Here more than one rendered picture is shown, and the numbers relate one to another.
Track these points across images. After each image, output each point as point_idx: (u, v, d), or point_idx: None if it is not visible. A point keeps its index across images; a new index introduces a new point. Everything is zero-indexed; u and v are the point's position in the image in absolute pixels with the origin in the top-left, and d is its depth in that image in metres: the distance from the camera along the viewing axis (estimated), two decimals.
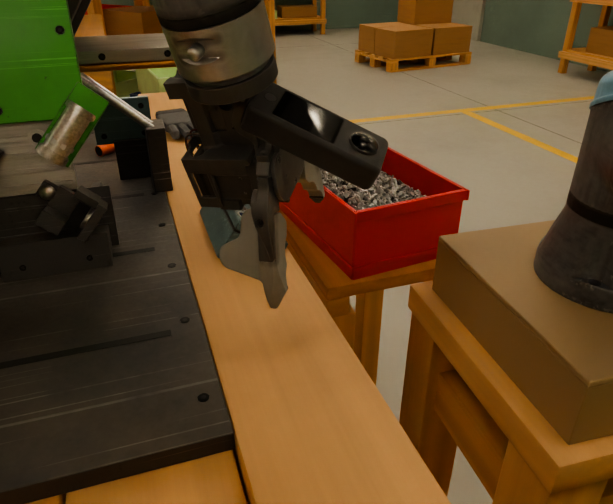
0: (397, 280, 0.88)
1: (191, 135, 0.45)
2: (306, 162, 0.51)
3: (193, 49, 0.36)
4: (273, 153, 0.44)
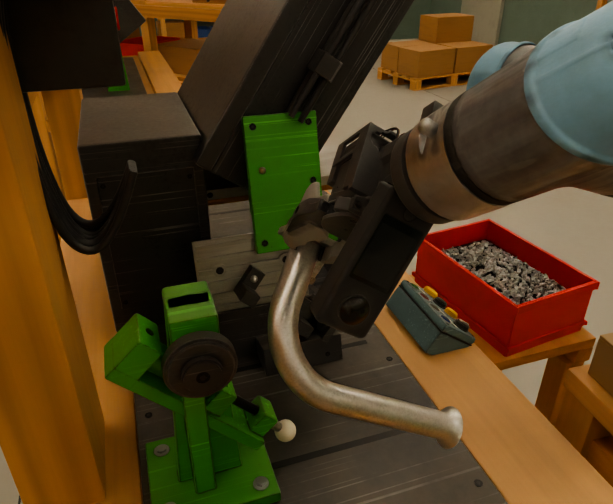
0: (539, 355, 1.06)
1: (396, 133, 0.43)
2: None
3: (426, 124, 0.33)
4: (359, 215, 0.42)
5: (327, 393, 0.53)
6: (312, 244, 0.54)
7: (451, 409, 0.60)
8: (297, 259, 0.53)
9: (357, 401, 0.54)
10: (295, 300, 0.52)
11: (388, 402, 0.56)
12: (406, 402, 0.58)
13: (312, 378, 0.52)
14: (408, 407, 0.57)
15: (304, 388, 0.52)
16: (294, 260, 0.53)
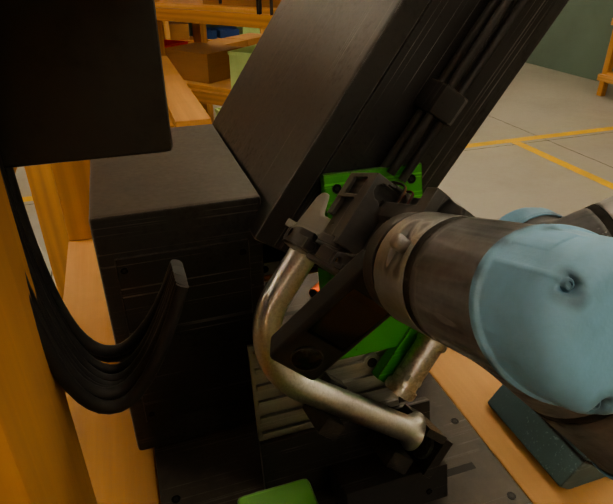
0: None
1: (401, 193, 0.40)
2: None
3: (396, 242, 0.31)
4: (337, 269, 0.41)
5: (296, 386, 0.56)
6: None
7: (419, 417, 0.62)
8: (294, 259, 0.53)
9: (325, 397, 0.57)
10: (283, 298, 0.54)
11: (355, 402, 0.59)
12: (376, 402, 0.61)
13: (285, 371, 0.55)
14: (374, 409, 0.60)
15: (275, 378, 0.55)
16: (291, 259, 0.53)
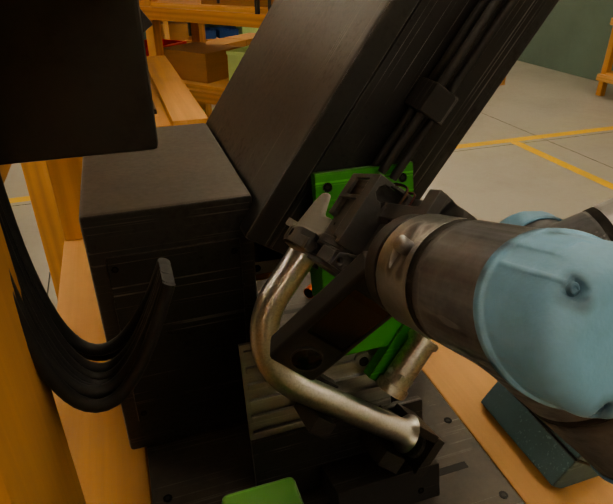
0: None
1: (403, 194, 0.40)
2: None
3: (399, 244, 0.31)
4: (339, 270, 0.41)
5: (292, 385, 0.56)
6: None
7: (413, 420, 0.62)
8: (294, 259, 0.53)
9: (320, 397, 0.57)
10: (282, 297, 0.54)
11: (350, 403, 0.59)
12: (370, 404, 0.61)
13: (281, 370, 0.55)
14: (369, 411, 0.60)
15: (271, 377, 0.55)
16: (291, 258, 0.53)
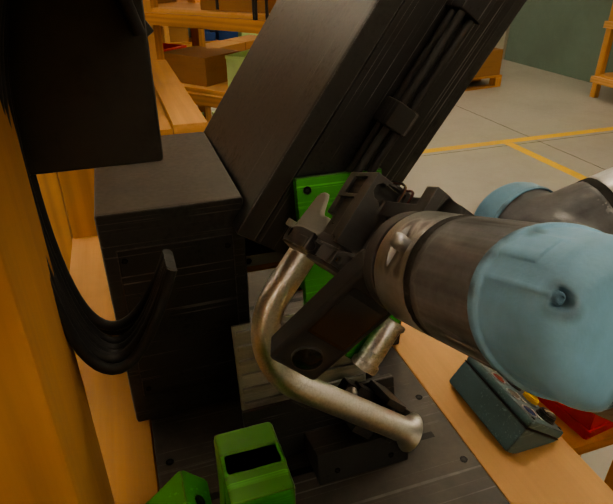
0: None
1: (401, 192, 0.40)
2: None
3: (396, 241, 0.31)
4: (338, 269, 0.41)
5: (294, 385, 0.56)
6: None
7: (416, 418, 0.62)
8: (294, 259, 0.53)
9: (322, 397, 0.57)
10: (282, 297, 0.54)
11: (352, 402, 0.59)
12: (373, 403, 0.61)
13: (282, 370, 0.55)
14: (372, 410, 0.60)
15: (273, 377, 0.55)
16: (291, 259, 0.53)
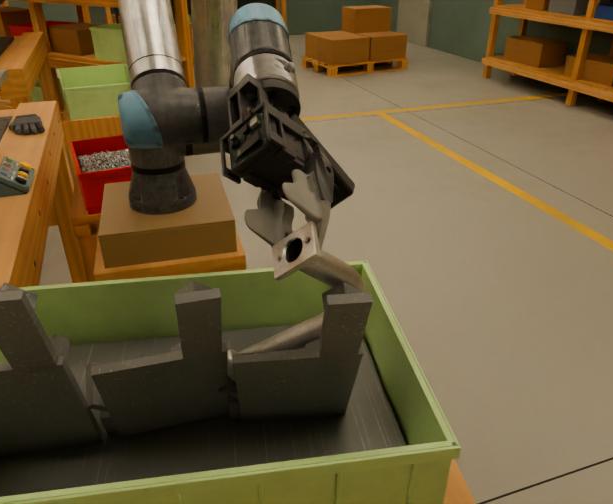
0: None
1: (253, 107, 0.57)
2: None
3: (292, 63, 0.63)
4: None
5: None
6: (299, 242, 0.54)
7: (227, 357, 0.71)
8: None
9: (309, 319, 0.67)
10: None
11: (283, 331, 0.69)
12: (263, 345, 0.69)
13: None
14: (267, 338, 0.70)
15: None
16: (322, 248, 0.55)
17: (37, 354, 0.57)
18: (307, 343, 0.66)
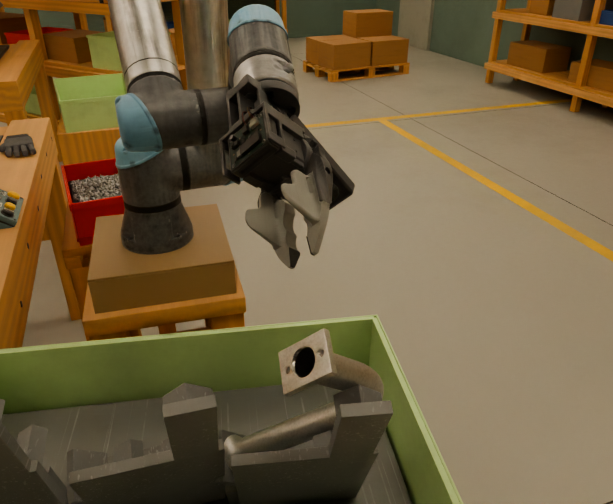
0: None
1: (252, 108, 0.57)
2: None
3: (291, 64, 0.63)
4: None
5: None
6: (310, 348, 0.48)
7: (228, 446, 0.65)
8: None
9: (318, 407, 0.61)
10: None
11: (289, 419, 0.62)
12: (267, 435, 0.62)
13: None
14: (271, 426, 0.63)
15: None
16: (335, 354, 0.48)
17: (6, 464, 0.50)
18: (315, 435, 0.58)
